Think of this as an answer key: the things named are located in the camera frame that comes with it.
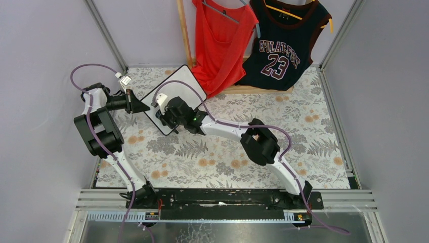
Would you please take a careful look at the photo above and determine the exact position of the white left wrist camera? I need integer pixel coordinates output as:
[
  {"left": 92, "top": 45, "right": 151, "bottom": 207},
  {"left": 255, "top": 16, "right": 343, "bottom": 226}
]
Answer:
[{"left": 115, "top": 72, "right": 132, "bottom": 93}]

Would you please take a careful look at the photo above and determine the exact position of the wooden clothes rack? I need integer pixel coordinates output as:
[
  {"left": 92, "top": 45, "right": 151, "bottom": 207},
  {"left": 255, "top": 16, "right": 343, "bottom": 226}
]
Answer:
[{"left": 176, "top": 0, "right": 294, "bottom": 94}]

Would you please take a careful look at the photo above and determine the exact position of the blue black whiteboard eraser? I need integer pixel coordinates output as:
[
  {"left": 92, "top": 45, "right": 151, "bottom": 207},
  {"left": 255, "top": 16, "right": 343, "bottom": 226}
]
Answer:
[{"left": 155, "top": 110, "right": 162, "bottom": 119}]

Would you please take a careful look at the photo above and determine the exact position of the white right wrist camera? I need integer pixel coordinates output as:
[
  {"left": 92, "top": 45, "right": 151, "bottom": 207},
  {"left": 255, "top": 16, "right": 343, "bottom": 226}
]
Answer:
[{"left": 151, "top": 93, "right": 169, "bottom": 115}]

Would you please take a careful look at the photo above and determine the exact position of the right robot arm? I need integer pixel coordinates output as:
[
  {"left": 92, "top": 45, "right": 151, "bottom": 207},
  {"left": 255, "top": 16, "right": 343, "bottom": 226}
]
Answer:
[{"left": 154, "top": 94, "right": 313, "bottom": 203}]

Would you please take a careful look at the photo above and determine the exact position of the yellow clothes hanger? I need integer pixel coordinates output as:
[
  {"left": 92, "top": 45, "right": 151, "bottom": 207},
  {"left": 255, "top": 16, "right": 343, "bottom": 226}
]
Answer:
[{"left": 263, "top": 0, "right": 333, "bottom": 34}]

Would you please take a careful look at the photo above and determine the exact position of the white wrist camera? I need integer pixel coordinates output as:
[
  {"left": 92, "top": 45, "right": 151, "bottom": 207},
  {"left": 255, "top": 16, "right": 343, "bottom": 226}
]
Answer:
[
  {"left": 151, "top": 93, "right": 169, "bottom": 115},
  {"left": 115, "top": 72, "right": 132, "bottom": 93}
]

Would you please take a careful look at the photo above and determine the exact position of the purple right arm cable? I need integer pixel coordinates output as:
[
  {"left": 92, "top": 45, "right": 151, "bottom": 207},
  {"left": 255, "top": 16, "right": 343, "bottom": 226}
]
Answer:
[{"left": 151, "top": 79, "right": 351, "bottom": 235}]

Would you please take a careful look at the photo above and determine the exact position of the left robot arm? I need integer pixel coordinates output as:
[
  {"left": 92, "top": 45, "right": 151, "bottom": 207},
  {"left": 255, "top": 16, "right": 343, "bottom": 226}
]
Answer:
[{"left": 74, "top": 83, "right": 157, "bottom": 209}]

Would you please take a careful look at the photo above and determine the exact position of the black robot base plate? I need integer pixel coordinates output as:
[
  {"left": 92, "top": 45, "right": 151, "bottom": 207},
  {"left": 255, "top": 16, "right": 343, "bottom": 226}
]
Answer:
[{"left": 132, "top": 188, "right": 324, "bottom": 214}]

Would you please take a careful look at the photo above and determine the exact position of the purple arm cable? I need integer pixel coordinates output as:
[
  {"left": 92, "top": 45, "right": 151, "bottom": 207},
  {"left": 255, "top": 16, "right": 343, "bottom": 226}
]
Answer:
[
  {"left": 151, "top": 79, "right": 351, "bottom": 235},
  {"left": 70, "top": 63, "right": 138, "bottom": 243}
]

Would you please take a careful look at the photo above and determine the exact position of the floral patterned table mat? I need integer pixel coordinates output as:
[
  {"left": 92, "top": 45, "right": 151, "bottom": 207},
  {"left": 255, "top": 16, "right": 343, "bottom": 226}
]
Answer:
[{"left": 114, "top": 67, "right": 350, "bottom": 189}]

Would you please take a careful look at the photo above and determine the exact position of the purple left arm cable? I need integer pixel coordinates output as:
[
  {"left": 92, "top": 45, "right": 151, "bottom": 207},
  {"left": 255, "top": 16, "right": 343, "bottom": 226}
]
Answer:
[{"left": 70, "top": 63, "right": 138, "bottom": 243}]

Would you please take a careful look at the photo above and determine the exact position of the aluminium frame rail right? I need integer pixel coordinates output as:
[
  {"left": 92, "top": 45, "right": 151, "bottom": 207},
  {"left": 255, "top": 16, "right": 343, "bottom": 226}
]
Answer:
[{"left": 319, "top": 0, "right": 366, "bottom": 71}]

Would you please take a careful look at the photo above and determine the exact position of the aluminium frame post left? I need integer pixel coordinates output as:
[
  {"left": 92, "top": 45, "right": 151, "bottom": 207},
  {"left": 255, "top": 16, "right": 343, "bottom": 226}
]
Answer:
[{"left": 83, "top": 0, "right": 128, "bottom": 72}]

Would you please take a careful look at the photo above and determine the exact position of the navy basketball jersey 23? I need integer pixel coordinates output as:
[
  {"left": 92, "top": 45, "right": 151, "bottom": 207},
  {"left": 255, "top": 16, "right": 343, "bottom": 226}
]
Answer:
[{"left": 237, "top": 1, "right": 332, "bottom": 91}]

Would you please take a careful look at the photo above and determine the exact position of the slotted cable duct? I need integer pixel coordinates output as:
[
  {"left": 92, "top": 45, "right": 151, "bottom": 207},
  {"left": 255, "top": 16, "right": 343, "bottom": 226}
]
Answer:
[{"left": 86, "top": 210, "right": 306, "bottom": 224}]

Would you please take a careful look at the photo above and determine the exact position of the red tank top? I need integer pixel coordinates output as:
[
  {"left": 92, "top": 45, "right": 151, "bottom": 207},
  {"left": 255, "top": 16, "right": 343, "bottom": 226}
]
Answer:
[{"left": 191, "top": 1, "right": 258, "bottom": 98}]

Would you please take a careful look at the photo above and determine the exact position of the grey clothes hanger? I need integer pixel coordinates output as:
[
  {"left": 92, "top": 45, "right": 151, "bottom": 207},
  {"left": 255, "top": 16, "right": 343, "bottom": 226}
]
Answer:
[{"left": 202, "top": 0, "right": 261, "bottom": 38}]

